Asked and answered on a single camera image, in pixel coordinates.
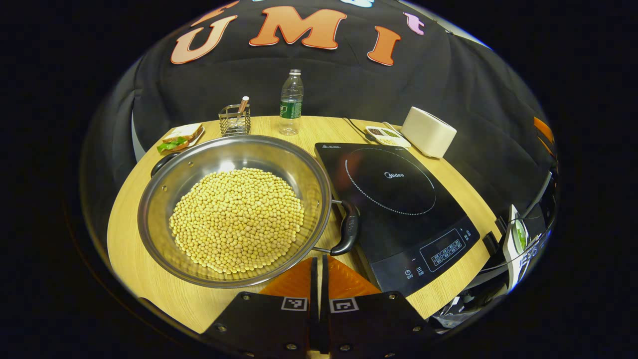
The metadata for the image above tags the black induction cooktop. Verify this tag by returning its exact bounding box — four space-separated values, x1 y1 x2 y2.
314 142 481 298

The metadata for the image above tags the pile of soybeans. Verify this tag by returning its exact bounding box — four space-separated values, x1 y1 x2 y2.
168 168 306 275

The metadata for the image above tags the clear plastic water bottle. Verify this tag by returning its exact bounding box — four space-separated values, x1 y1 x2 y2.
278 69 305 136

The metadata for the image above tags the black power cable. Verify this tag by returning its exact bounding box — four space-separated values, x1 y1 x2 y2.
342 116 375 142

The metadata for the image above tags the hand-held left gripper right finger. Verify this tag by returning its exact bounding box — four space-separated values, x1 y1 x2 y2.
321 254 439 359

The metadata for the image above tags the metal wire basket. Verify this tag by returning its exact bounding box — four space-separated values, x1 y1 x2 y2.
218 103 252 138

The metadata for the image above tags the sandwich with lettuce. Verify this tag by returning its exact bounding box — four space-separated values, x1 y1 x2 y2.
157 123 203 154

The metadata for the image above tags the steel pot with black handles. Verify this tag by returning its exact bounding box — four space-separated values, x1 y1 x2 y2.
137 135 360 289

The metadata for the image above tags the black backdrop cloth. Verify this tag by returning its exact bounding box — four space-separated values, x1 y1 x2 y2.
80 0 556 220

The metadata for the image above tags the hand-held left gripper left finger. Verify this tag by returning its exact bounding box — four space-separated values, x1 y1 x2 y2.
202 257 319 359

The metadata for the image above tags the white printed box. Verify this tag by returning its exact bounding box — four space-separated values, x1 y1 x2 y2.
503 204 529 292

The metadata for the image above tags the white divided grain dish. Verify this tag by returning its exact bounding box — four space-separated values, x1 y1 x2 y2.
365 125 412 149

